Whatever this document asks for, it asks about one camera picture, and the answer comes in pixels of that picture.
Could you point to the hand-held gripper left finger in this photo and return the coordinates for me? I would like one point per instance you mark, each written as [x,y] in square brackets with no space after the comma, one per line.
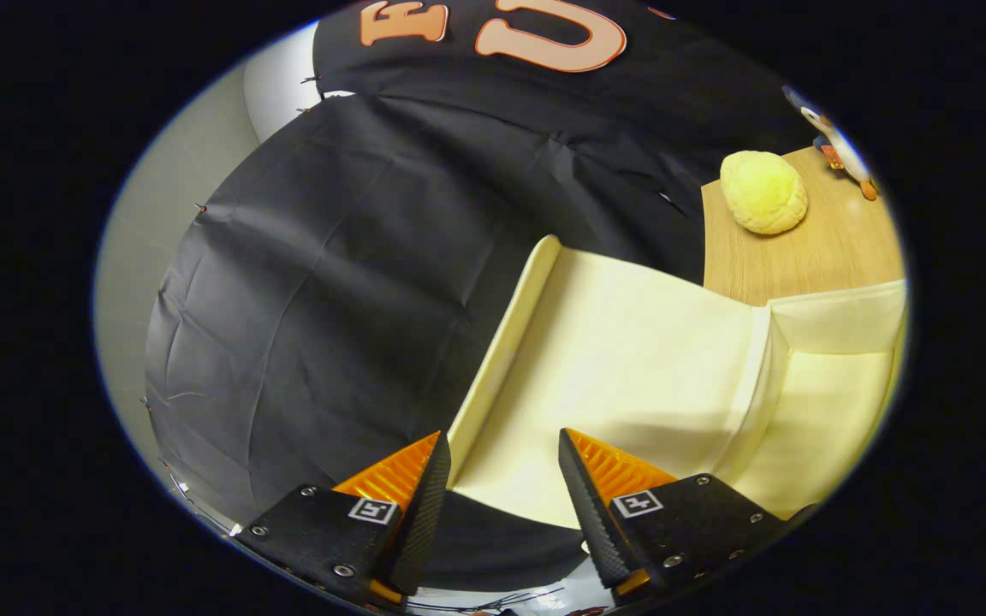
[424,522]

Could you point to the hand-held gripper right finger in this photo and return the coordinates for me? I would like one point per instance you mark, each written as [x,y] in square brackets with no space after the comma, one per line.
[591,513]

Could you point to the cream fabric storage box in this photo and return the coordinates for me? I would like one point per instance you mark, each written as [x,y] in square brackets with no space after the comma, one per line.
[630,359]

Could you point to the yellow bun plush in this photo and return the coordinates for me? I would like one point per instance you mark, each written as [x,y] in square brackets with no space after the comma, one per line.
[763,192]

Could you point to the blue white penguin plush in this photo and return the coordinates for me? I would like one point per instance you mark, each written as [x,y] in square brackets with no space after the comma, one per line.
[835,141]

